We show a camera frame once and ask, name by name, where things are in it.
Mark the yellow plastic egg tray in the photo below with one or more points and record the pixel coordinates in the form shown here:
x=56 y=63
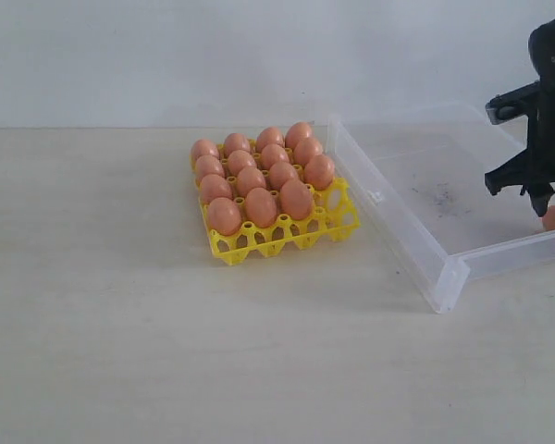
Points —
x=334 y=214

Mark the clear plastic bin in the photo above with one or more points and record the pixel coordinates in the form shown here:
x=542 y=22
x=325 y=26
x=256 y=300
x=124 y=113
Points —
x=420 y=175

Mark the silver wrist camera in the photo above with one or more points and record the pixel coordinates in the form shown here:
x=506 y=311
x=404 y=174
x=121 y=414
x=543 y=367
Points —
x=505 y=107

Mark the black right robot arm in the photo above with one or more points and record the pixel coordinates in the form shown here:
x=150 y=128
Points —
x=541 y=49

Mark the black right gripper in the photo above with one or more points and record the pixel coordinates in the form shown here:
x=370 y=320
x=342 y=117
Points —
x=533 y=169

